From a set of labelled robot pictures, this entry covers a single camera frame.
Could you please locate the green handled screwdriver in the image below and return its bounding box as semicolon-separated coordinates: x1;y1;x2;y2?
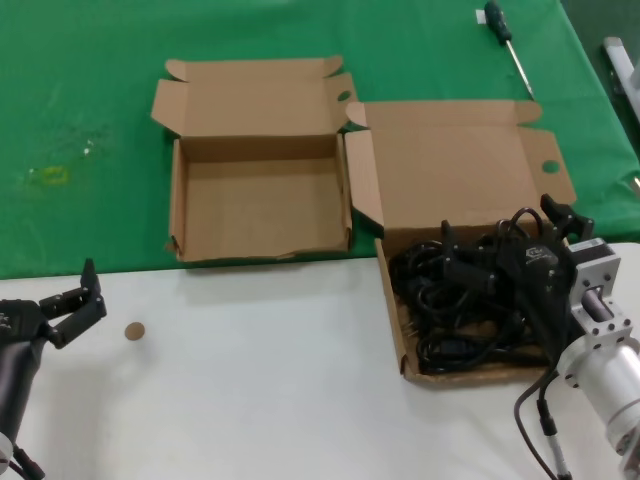
483;0;535;99

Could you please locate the open cardboard box torn rim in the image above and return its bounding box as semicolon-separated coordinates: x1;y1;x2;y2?
151;54;360;264

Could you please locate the green table cloth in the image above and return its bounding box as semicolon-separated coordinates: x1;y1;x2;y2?
0;0;640;281

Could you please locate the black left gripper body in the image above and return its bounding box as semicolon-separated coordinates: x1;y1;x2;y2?
0;298;54;351

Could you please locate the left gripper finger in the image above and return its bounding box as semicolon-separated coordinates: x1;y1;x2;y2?
39;258;100;316
48;285;108;351

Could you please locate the black and red arm cable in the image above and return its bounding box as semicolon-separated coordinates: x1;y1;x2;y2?
9;442;46;480

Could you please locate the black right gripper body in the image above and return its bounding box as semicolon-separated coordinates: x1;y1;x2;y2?
497;233;576;364

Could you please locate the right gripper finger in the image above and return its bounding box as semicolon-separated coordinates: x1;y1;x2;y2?
441;218;502;297
541;194;596;245

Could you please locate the cable with silver connector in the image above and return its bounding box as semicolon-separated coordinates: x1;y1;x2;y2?
535;384;574;480

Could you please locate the open cardboard box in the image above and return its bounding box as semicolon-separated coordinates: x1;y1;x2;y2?
343;99;577;385

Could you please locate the dark robot arm cable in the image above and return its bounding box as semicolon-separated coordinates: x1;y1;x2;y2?
513;369;561;480

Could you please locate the white flat bar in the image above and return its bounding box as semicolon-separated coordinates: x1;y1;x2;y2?
602;36;640;119

